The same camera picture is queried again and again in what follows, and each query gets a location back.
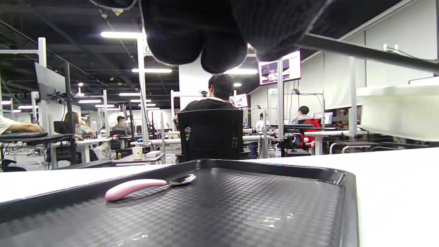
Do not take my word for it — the black plastic tray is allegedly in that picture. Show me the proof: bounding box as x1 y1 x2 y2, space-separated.
0 158 359 247

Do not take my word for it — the black mesh office chair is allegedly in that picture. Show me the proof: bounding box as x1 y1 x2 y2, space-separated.
176 109 245 162

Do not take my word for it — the black keyboard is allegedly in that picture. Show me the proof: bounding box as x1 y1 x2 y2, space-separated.
0 132 48 139

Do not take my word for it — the group of white frame posts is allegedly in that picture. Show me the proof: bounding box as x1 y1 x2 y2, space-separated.
0 36 360 165

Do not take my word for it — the person's left hand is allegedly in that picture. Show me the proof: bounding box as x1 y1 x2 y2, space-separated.
89 0 330 74

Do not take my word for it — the brown side table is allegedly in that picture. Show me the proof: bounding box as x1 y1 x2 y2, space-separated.
115 153 167 165

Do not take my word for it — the blue sliding lunch box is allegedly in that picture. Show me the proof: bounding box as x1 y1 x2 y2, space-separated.
357 77 439 143

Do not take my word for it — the red backpack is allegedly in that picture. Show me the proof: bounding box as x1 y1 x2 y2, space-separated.
298 118 323 148

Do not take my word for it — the small pink screen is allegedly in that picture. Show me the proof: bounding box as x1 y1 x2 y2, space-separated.
229 93 248 108

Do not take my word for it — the pink handled spoon utensil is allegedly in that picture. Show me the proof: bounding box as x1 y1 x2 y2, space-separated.
105 174 197 202

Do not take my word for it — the grey monitor back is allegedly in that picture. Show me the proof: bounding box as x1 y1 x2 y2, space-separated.
34 62 67 102

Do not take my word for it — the large hanging screen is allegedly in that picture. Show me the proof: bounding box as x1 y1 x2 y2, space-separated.
258 51 301 85

